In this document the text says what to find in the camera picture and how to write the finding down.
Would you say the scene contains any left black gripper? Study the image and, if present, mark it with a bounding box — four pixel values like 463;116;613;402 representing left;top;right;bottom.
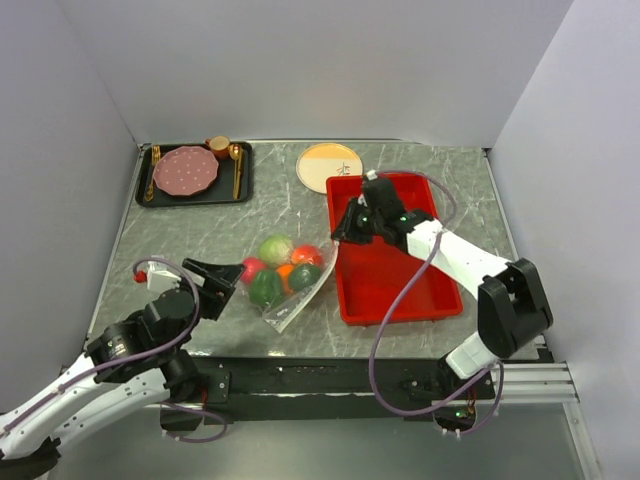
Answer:
165;257;245;355

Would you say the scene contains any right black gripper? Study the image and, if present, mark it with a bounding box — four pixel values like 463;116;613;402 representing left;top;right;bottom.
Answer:
329;197;382;247

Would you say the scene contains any red tomato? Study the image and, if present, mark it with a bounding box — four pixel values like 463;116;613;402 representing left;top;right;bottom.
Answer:
291;244;324;267

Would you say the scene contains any red apple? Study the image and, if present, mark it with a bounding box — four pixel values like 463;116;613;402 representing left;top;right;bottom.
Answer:
241;257;268;285

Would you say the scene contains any green bell pepper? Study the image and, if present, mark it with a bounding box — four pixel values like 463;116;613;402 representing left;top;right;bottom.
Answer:
249;269;285;309

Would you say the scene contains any green lime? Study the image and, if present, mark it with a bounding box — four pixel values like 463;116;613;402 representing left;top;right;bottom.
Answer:
292;264;322;292

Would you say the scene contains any clear zip top bag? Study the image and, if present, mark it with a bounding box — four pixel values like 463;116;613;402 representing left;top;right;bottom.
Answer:
240;234;338;333

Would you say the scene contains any orange fruit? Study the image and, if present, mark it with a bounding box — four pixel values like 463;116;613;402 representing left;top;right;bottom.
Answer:
276;264;297;295

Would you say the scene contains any light green apple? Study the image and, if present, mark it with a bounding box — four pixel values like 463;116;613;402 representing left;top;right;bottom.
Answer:
258;234;294;268

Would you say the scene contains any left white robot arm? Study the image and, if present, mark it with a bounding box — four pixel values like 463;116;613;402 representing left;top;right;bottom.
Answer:
1;256;246;479

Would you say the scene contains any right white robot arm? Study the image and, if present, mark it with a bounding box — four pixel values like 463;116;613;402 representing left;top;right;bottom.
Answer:
332;171;553;398

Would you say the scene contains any red plastic bin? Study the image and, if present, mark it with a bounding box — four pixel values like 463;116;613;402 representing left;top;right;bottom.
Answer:
326;173;464;326

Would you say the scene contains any beige round plate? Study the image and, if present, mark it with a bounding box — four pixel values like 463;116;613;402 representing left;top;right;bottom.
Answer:
296;143;363;194

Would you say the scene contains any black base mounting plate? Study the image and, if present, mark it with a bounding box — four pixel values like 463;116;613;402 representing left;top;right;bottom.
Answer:
160;352;495;423

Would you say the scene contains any black serving tray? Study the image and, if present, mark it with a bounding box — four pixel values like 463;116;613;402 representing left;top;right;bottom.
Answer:
135;142;254;209

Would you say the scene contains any pink dotted plate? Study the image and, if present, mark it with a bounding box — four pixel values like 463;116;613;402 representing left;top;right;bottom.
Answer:
152;146;219;197

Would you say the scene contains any gold fork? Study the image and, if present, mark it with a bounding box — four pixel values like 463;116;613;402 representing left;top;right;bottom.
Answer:
144;145;161;202

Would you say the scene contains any gold spoon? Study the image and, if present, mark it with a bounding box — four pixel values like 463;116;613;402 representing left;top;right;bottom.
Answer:
229;144;244;200

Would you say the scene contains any orange cup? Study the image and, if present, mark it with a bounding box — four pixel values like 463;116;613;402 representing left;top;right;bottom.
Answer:
205;135;231;159

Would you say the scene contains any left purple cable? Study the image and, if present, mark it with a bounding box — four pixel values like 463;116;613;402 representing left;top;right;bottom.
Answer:
0;256;229;446

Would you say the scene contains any purple cable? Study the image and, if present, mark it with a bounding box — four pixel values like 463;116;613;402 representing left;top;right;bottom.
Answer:
368;170;505;434
0;256;229;446

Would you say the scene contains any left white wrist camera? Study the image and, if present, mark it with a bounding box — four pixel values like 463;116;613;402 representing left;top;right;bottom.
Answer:
133;256;181;293

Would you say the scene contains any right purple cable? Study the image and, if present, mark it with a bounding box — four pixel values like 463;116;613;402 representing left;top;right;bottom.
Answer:
368;170;505;434

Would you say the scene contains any aluminium rail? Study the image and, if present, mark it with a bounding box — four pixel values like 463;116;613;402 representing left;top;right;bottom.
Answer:
51;363;580;407

